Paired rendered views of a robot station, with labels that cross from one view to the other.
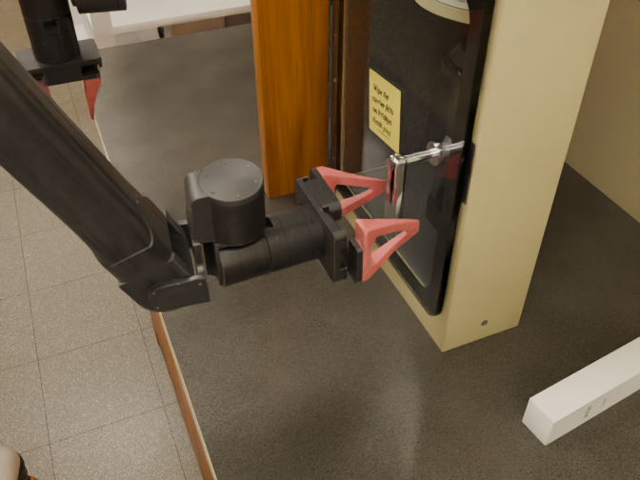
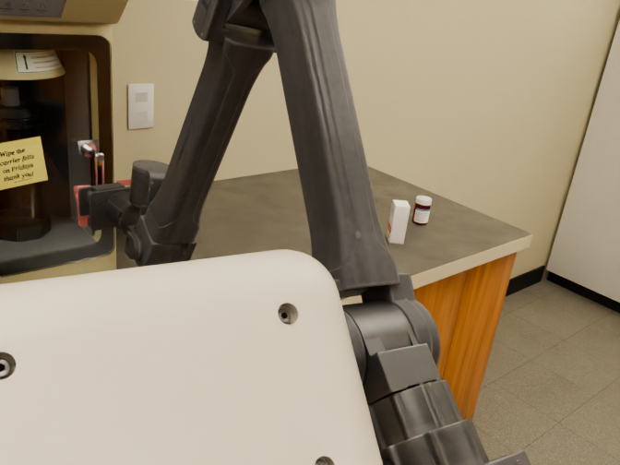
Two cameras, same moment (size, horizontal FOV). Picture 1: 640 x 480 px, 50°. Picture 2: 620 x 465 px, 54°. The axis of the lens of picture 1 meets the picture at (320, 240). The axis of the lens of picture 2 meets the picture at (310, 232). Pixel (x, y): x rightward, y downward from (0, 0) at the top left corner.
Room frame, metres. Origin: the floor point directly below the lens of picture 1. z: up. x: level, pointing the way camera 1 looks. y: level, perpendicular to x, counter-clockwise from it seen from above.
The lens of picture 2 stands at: (0.55, 0.96, 1.52)
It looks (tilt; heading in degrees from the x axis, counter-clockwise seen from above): 23 degrees down; 250
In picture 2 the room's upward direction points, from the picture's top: 7 degrees clockwise
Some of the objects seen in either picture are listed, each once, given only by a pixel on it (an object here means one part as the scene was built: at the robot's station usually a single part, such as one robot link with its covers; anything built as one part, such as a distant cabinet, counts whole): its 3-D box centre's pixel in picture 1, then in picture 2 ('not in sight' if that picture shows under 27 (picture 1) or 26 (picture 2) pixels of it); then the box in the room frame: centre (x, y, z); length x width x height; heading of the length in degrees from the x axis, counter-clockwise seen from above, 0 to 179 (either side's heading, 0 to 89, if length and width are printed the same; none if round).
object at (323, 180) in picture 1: (351, 203); (93, 198); (0.57, -0.03, 1.14); 0.09 x 0.07 x 0.07; 113
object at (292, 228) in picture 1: (297, 234); (126, 211); (0.52, 0.02, 1.14); 0.10 x 0.07 x 0.07; 23
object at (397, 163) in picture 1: (409, 186); (95, 172); (0.57, -0.09, 1.17); 0.05 x 0.03 x 0.10; 113
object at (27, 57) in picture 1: (53, 40); not in sight; (0.83, 0.34, 1.21); 0.10 x 0.07 x 0.07; 113
